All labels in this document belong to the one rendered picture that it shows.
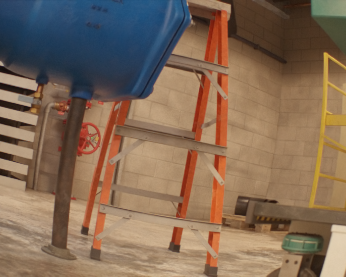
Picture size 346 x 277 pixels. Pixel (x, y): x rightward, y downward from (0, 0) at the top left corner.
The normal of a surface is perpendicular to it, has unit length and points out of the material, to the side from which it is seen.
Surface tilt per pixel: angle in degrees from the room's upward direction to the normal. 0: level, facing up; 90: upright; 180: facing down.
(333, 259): 90
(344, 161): 90
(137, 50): 123
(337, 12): 90
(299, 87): 90
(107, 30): 115
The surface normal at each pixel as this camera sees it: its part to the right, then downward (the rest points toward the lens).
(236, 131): 0.58, 0.04
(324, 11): -0.63, -0.18
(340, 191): -0.79, -0.20
